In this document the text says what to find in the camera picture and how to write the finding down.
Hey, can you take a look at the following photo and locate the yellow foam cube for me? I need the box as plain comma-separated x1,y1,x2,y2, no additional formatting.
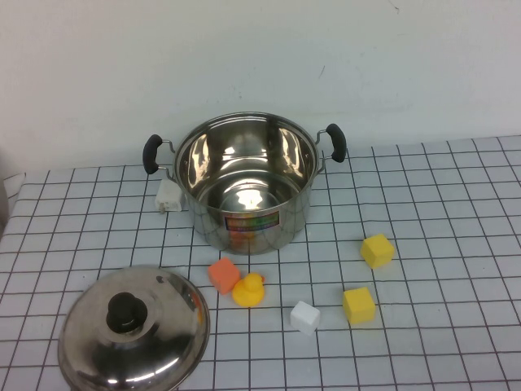
341,286,377,326
360,233,396,270

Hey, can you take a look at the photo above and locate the white black grid tablecloth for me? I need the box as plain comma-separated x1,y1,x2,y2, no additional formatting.
0,135,521,391

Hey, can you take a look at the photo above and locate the grey object at edge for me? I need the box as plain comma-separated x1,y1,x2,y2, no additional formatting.
0,178,10,231

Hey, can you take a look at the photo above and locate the steel lid with black knob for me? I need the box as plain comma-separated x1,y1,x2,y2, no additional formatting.
57,264,212,391

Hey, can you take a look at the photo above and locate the stainless steel pot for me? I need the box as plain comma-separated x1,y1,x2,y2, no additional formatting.
142,112,348,257

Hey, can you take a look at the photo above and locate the yellow rubber duck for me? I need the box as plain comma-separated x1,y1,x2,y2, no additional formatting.
231,271,268,308

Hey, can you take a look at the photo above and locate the white foam cube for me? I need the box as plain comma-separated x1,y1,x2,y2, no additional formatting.
290,300,322,337

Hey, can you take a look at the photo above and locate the orange foam cube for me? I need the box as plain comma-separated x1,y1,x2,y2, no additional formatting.
207,257,242,297

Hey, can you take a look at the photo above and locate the white power adapter plug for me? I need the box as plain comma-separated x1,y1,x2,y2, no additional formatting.
154,178,187,216

